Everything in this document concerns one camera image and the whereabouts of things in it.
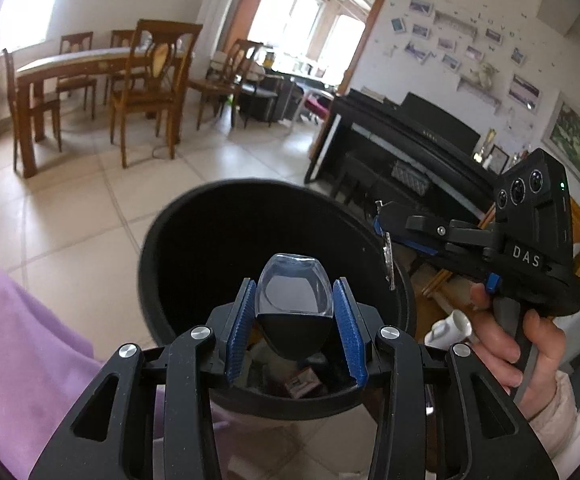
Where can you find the white floor air conditioner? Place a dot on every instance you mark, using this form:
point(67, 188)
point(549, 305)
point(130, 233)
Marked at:
point(212, 16)

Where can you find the black upright piano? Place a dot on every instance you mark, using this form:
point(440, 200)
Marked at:
point(417, 132)

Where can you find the clear plastic cup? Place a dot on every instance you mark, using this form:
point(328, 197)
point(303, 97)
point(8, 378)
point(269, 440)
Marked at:
point(294, 285)

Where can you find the person's right forearm sleeve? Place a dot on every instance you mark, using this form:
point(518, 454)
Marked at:
point(558, 428)

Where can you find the purple tablecloth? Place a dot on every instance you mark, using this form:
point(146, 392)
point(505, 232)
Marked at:
point(44, 368)

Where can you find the front wooden dining chair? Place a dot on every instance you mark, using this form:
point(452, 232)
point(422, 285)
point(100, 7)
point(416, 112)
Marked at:
point(155, 78)

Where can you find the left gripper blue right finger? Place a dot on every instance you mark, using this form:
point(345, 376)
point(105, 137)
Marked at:
point(351, 338)

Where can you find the black trash bin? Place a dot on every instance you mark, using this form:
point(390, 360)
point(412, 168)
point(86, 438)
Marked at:
point(206, 242)

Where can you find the person's right hand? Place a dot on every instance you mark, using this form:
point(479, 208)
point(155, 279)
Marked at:
point(499, 352)

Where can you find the framed landscape painting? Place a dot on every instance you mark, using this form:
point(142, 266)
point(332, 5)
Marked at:
point(562, 134)

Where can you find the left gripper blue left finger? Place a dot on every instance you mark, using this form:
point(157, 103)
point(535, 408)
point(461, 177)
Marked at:
point(242, 316)

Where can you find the wooden dining table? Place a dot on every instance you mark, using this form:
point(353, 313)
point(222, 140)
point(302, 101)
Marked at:
point(85, 63)

